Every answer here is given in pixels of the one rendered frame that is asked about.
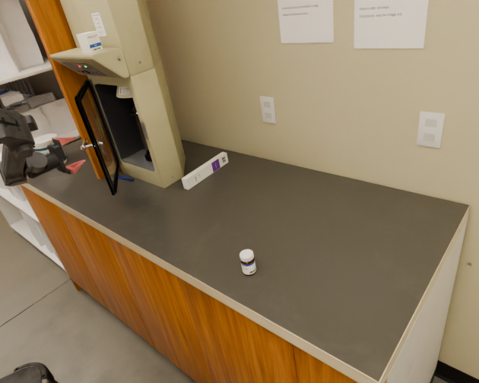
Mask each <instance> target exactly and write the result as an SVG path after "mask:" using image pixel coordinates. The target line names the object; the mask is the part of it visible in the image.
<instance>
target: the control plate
mask: <svg viewBox="0 0 479 383"><path fill-rule="evenodd" d="M63 64H65V65H67V66H68V67H70V68H72V69H74V70H76V71H77V72H79V71H83V70H85V71H84V73H83V72H79V73H81V74H88V73H87V72H86V71H88V72H90V71H91V73H90V75H99V76H106V75H105V74H103V73H102V72H100V71H98V70H97V69H95V68H93V67H92V66H90V65H89V64H86V63H67V62H63ZM79 65H80V66H81V67H79ZM85 66H86V67H87V68H86V67H85ZM93 72H95V73H93ZM96 72H98V73H96Z"/></svg>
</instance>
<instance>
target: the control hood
mask: <svg viewBox="0 0 479 383"><path fill-rule="evenodd" d="M50 57H51V59H54V60H55V61H57V62H59V63H60V64H62V65H64V66H66V67H67V68H70V67H68V66H67V65H65V64H63V62H67V63H86V64H89V65H90V66H92V67H93V68H95V69H97V70H98V71H100V72H102V73H103V74H105V75H106V76H101V77H111V78H128V77H129V76H130V75H129V72H128V68H127V65H126V63H125V58H124V55H123V52H122V48H120V47H106V48H103V49H101V50H99V51H96V52H92V53H83V52H82V50H81V48H75V49H70V50H66V51H63V52H58V53H55V54H52V55H50ZM70 69H71V70H72V71H75V72H77V71H76V70H74V69H72V68H70ZM77 73H78V74H81V73H79V72H77ZM82 75H90V74H82Z"/></svg>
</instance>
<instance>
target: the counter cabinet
mask: <svg viewBox="0 0 479 383"><path fill-rule="evenodd" d="M20 186H21V188H22V189H23V191H24V194H25V195H26V197H27V199H28V201H29V202H30V205H31V207H32V208H33V210H34V212H35V214H36V216H37V217H38V219H39V221H40V223H41V225H42V226H43V228H44V230H45V232H46V235H47V236H48V237H49V240H50V242H51V243H52V245H53V247H54V249H55V251H56V253H57V254H58V256H59V258H60V260H61V262H62V263H63V265H64V267H65V269H66V271H67V272H68V275H69V277H70V278H71V281H72V282H73V284H74V285H75V288H76V290H77V291H79V290H81V289H83V290H85V291H86V292H87V293H88V294H90V295H91V296H92V297H94V298H95V300H96V301H98V302H99V303H100V304H102V305H103V306H104V307H105V308H107V309H108V310H109V311H110V312H112V313H113V314H114V315H115V316H116V317H117V318H119V319H120V320H121V321H122V322H124V323H125V324H126V325H128V326H129V327H130V328H131V329H132V330H133V331H134V332H135V333H137V334H138V335H139V336H141V337H142V338H143V339H144V340H146V341H147V342H148V343H149V344H150V345H151V346H153V347H154V348H155V349H156V350H158V351H159V352H160V353H162V354H163V355H164V356H165V357H166V358H168V360H169V361H171V362H172V363H173V364H175V365H176V366H177V367H178V368H180V369H181V370H182V371H184V373H186V374H187V375H188V376H189V377H190V378H192V379H193V380H194V381H196V382H197V383H358V382H356V381H355V380H353V379H351V378H349V377H347V376H346V375H344V374H343V373H341V372H339V371H338V370H336V369H334V368H332V367H331V366H329V365H327V364H325V363H324V362H322V361H321V360H319V359H317V358H315V357H314V356H312V355H310V354H308V353H307V352H305V351H303V350H301V349H300V348H299V347H296V346H295V345H293V344H291V343H290V342H288V341H286V340H285V339H283V338H281V337H279V336H278V335H276V334H274V333H273V332H271V331H269V330H268V329H266V328H264V327H262V326H261V325H260V324H257V323H255V322H254V321H252V320H251V319H249V318H247V317H246V316H244V315H242V314H240V313H238V312H237V311H235V310H233V309H232V308H230V307H229V306H227V305H225V304H223V303H222V302H220V301H218V300H216V299H215V298H213V297H212V296H209V295H208V294H207V293H204V292H203V291H201V290H199V289H198V288H196V287H194V286H193V285H191V284H190V283H187V282H185V281H184V280H182V279H181V278H179V277H177V276H176V275H174V274H172V273H170V272H169V271H167V270H165V269H163V268H162V267H160V266H159V265H157V264H155V263H154V262H152V261H150V260H148V259H146V258H145V257H143V256H142V255H140V254H138V253H137V252H134V251H133V250H131V249H130V248H128V247H126V246H124V245H123V244H121V243H120V242H117V241H116V240H115V239H112V238H111V237H109V236H108V235H106V234H104V233H102V232H100V231H99V230H98V229H95V228H94V227H92V226H90V225H89V224H87V223H85V222H84V221H82V220H80V219H78V218H77V217H75V216H73V215H72V214H70V213H69V212H67V211H65V210H63V209H61V208H60V207H58V206H56V205H54V204H53V203H51V202H50V201H47V200H46V199H45V198H42V197H41V196H39V195H38V194H36V193H34V192H33V191H31V190H29V189H28V188H25V187H24V186H22V185H20ZM467 222H468V218H467V220H466V221H465V224H464V226H463V227H462V230H461V232H460V233H459V235H458V238H457V239H456V241H455V243H454V245H453V247H452V249H451V251H450V253H449V255H448V257H447V259H446V261H445V263H444V265H443V267H442V269H441V271H440V272H439V275H438V277H437V278H436V281H435V283H434V285H433V287H432V289H431V291H430V293H429V295H428V297H427V299H426V301H425V303H424V304H423V307H422V309H421V310H420V313H419V315H418V316H417V319H416V321H415V323H414V325H413V327H412V329H411V331H410V333H409V335H408V337H407V339H406V341H405V342H404V345H403V347H402V348H401V351H400V353H399V354H398V357H397V359H396V360H395V363H394V365H393V367H392V369H391V371H390V373H389V375H388V377H387V379H386V380H385V383H433V380H434V375H435V371H436V365H437V361H438V358H439V351H440V347H441V343H442V339H443V333H444V329H445V325H446V319H447V315H448V311H449V304H450V300H451V297H452V290H453V287H454V282H455V276H456V272H457V268H458V262H459V258H460V254H461V250H462V243H463V240H464V236H465V230H466V226H467Z"/></svg>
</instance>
